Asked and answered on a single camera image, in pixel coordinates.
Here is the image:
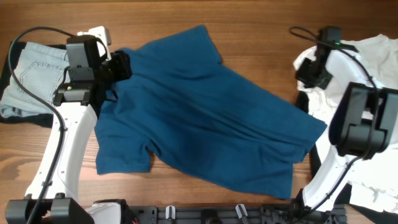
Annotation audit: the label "blue t-shirt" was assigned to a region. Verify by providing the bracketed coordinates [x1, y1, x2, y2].
[95, 26, 326, 199]

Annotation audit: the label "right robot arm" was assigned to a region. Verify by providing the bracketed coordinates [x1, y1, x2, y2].
[285, 26, 397, 223]

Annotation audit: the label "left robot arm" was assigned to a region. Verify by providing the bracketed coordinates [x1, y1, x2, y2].
[5, 34, 132, 223]

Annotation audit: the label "light blue denim jeans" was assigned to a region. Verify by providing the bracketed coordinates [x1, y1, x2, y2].
[1, 42, 70, 118]

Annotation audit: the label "black folded garment left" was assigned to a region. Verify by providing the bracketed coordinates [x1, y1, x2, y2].
[1, 42, 66, 128]

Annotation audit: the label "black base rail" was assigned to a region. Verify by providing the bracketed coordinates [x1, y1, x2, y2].
[93, 198, 348, 224]

